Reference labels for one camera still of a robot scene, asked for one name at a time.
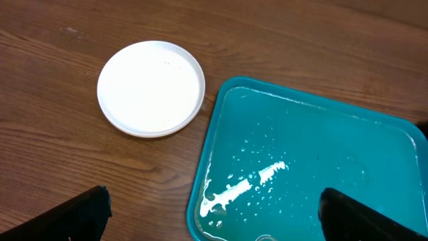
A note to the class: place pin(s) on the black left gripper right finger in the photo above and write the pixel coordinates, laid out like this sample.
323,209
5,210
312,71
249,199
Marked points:
345,219

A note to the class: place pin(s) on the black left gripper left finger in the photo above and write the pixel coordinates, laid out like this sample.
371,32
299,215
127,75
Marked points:
83,217

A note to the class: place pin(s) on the white plate with sauce streak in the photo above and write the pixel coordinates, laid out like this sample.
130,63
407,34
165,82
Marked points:
151,89

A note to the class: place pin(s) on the teal plastic tray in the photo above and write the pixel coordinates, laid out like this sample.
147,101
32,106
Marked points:
270,151

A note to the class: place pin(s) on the black tray of soapy water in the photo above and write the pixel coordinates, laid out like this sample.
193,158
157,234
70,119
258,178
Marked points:
423,127

